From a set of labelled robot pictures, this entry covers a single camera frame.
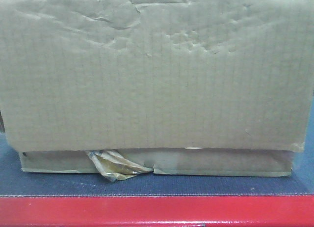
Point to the brown cardboard box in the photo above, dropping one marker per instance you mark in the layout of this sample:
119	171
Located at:
195	87

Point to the crumpled brown packing tape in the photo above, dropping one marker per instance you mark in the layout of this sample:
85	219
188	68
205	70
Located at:
114	167

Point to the red cart platform edge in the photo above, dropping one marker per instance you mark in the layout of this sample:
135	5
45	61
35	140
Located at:
224	211

